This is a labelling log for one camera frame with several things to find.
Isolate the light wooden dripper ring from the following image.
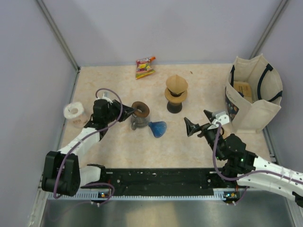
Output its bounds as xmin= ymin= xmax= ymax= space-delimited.
xmin=164 ymin=88 xmax=189 ymax=104

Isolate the blue glass dripper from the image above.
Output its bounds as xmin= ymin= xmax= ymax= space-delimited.
xmin=169 ymin=90 xmax=184 ymax=97
xmin=148 ymin=121 xmax=167 ymax=138

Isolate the cream canvas tote bag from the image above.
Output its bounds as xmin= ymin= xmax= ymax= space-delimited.
xmin=224 ymin=54 xmax=283 ymax=133

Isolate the grey slotted cable duct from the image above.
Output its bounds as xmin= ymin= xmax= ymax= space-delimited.
xmin=59 ymin=189 xmax=111 ymax=200

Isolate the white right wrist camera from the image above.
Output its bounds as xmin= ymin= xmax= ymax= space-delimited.
xmin=211 ymin=111 xmax=230 ymax=125

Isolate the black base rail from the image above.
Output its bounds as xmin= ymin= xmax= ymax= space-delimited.
xmin=80 ymin=167 xmax=240 ymax=197

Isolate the brown box in bag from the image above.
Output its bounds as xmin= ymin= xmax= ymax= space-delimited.
xmin=233 ymin=81 xmax=253 ymax=103

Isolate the colourful snack packet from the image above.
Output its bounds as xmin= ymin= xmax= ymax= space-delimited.
xmin=135 ymin=56 xmax=156 ymax=79

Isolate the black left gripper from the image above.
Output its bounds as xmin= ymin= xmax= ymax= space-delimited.
xmin=104 ymin=99 xmax=135 ymax=124

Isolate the black tumbler with red lid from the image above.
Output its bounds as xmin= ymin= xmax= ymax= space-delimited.
xmin=167 ymin=101 xmax=183 ymax=114

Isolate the white toilet paper roll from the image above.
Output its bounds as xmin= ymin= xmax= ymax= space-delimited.
xmin=63 ymin=102 xmax=89 ymax=128

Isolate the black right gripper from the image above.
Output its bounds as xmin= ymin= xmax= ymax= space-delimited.
xmin=184 ymin=110 xmax=224 ymax=160

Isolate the dark wooden dripper ring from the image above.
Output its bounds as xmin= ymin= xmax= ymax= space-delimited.
xmin=131 ymin=101 xmax=150 ymax=118

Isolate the grey glass pitcher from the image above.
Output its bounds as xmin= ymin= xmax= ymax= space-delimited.
xmin=131 ymin=114 xmax=150 ymax=130

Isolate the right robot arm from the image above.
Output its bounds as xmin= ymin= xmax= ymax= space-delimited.
xmin=184 ymin=110 xmax=303 ymax=207

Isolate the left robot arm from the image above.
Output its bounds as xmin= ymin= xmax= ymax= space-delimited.
xmin=41 ymin=99 xmax=136 ymax=199

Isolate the brown paper coffee filter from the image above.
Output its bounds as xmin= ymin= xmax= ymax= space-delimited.
xmin=166 ymin=75 xmax=188 ymax=94

